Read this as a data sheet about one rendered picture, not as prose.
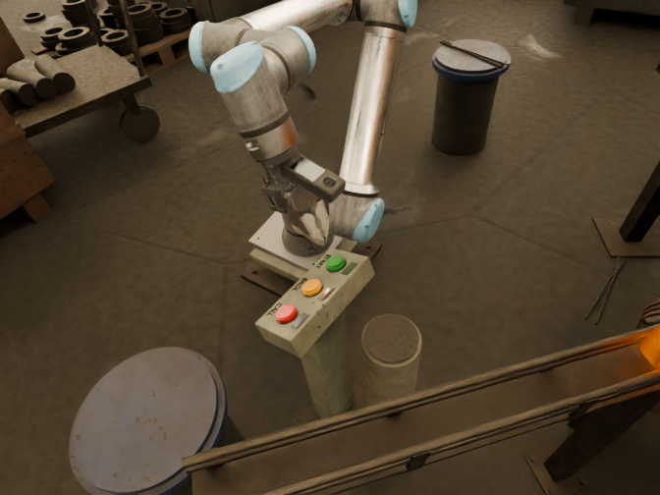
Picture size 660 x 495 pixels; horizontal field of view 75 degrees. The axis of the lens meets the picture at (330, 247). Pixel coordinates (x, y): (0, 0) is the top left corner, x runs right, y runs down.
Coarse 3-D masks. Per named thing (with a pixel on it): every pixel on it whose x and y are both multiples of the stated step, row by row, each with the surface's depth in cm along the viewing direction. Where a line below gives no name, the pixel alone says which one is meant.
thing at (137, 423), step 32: (160, 352) 99; (192, 352) 100; (96, 384) 96; (128, 384) 94; (160, 384) 93; (192, 384) 93; (96, 416) 90; (128, 416) 89; (160, 416) 88; (192, 416) 88; (224, 416) 90; (96, 448) 85; (128, 448) 85; (160, 448) 84; (192, 448) 84; (96, 480) 81; (128, 480) 81; (160, 480) 80
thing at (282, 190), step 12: (276, 156) 74; (288, 156) 74; (264, 168) 79; (276, 168) 78; (264, 180) 82; (276, 180) 80; (288, 180) 77; (264, 192) 82; (276, 192) 79; (288, 192) 77; (300, 192) 78; (276, 204) 82; (288, 204) 79; (300, 204) 78
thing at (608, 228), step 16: (656, 176) 143; (640, 192) 152; (656, 192) 144; (640, 208) 152; (656, 208) 149; (608, 224) 169; (624, 224) 162; (640, 224) 155; (608, 240) 163; (624, 240) 162; (640, 240) 161; (656, 240) 162; (640, 256) 158; (656, 256) 157
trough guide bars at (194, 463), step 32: (576, 352) 62; (608, 352) 65; (448, 384) 58; (480, 384) 60; (640, 384) 59; (352, 416) 55; (384, 416) 58; (512, 416) 55; (544, 416) 57; (576, 416) 61; (224, 448) 52; (256, 448) 54; (416, 448) 52; (448, 448) 54; (320, 480) 50; (352, 480) 52
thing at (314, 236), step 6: (306, 216) 81; (312, 216) 82; (306, 222) 81; (312, 222) 82; (294, 228) 86; (306, 228) 81; (312, 228) 82; (312, 234) 82; (318, 234) 84; (312, 240) 84; (318, 240) 84; (324, 240) 85
